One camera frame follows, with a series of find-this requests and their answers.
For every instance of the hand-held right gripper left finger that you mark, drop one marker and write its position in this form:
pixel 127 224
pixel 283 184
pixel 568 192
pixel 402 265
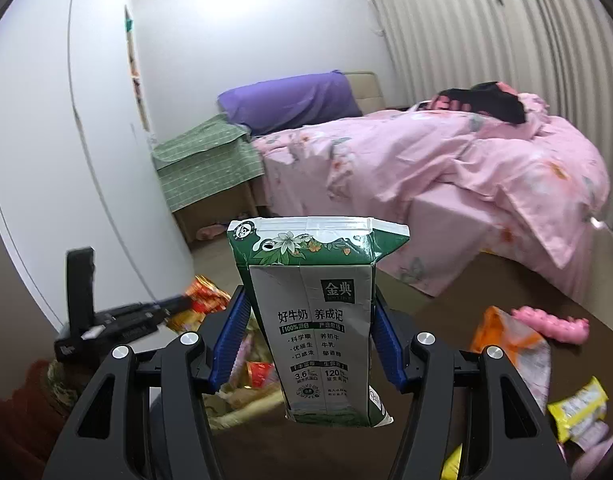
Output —
pixel 231 340

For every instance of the brown tablecloth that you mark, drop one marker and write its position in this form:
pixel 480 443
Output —
pixel 451 315

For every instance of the pink plastic toy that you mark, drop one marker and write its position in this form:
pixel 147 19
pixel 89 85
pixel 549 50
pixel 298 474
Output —
pixel 546 322

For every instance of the beige upholstered bed frame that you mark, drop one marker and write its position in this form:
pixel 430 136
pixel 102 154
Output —
pixel 366 90

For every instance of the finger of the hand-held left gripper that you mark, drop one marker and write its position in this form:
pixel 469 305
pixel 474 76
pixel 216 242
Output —
pixel 171 304

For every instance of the yellow plastic trash bag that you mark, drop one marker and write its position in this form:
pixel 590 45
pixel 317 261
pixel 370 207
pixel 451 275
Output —
pixel 236 410

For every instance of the red foil snack wrapper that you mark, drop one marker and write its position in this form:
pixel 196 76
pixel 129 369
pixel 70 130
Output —
pixel 259 374

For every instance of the black and pink garment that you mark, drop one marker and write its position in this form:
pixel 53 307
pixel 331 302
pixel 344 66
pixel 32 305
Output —
pixel 486 97

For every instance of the yellow and pink chips bag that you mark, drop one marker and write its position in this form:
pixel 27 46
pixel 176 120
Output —
pixel 574 405

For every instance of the red and gold snack bag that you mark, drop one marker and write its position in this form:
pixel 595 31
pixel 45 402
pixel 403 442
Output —
pixel 206 300

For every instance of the pink floral duvet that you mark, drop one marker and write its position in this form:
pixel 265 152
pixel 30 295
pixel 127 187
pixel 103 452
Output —
pixel 436 160

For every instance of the white ribbed wardrobe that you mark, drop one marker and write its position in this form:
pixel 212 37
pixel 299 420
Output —
pixel 486 20

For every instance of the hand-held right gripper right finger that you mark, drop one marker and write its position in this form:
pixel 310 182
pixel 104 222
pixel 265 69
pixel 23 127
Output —
pixel 386 345

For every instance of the green checked cloth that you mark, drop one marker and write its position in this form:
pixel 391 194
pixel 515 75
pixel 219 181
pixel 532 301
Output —
pixel 206 160

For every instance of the pink floral bed sheet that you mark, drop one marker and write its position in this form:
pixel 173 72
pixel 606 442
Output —
pixel 436 230

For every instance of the pink slipper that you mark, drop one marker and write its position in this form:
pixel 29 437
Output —
pixel 211 230

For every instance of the pale pink long wrapper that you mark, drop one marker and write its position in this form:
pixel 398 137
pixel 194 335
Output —
pixel 594 462

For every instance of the purple pillow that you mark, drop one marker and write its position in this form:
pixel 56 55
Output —
pixel 286 100

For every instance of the orange snack bag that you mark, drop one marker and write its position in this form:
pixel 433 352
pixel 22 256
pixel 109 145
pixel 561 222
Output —
pixel 496 330

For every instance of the yellow snack wrapper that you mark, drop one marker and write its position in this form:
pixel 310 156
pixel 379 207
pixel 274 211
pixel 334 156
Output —
pixel 451 467

